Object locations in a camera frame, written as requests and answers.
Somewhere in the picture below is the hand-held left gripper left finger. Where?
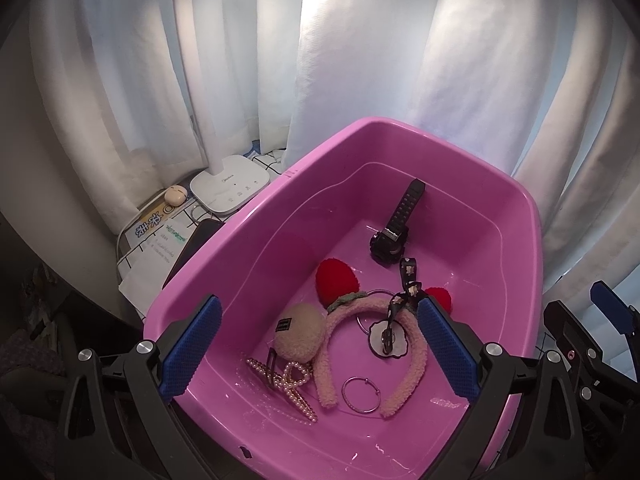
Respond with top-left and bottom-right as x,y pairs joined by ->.
52,295 -> 223,480

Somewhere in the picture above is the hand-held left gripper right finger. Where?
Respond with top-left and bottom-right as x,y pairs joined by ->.
417,295 -> 586,480

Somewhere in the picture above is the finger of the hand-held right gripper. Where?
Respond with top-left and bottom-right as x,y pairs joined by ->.
542,299 -> 603,378
590,281 -> 640,338

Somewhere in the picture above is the black keychain with strap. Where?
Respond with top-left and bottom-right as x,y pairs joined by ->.
367,257 -> 423,359

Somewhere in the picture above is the brown snap hair clip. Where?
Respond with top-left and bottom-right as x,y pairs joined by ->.
265,347 -> 281,388

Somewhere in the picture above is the pearl hair claw clip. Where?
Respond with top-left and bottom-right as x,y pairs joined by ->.
245,357 -> 318,423

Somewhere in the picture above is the fuzzy beige hair clip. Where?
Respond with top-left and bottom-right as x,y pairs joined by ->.
274,302 -> 326,361

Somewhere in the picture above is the black digital watch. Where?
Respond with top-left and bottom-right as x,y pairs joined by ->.
370,178 -> 427,261

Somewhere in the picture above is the pink plastic basin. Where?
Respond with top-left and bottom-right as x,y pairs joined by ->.
142,116 -> 543,480

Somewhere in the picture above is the white paper sheet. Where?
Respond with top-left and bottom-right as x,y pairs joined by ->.
118,222 -> 193,318

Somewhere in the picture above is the pink fuzzy strawberry headband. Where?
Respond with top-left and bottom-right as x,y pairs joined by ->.
312,257 -> 453,418

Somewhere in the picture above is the blue printed white packet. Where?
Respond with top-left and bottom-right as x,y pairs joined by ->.
125,208 -> 168,248

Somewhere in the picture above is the white desk lamp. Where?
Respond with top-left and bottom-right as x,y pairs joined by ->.
160,0 -> 273,218

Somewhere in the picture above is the black checked white tablecloth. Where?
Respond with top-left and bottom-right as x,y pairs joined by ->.
115,147 -> 290,281

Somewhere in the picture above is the white curtain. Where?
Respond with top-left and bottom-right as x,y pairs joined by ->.
30,0 -> 301,233
285,0 -> 640,306

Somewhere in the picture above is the silver hoop ring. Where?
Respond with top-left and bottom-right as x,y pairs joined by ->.
342,376 -> 384,415
356,287 -> 401,337

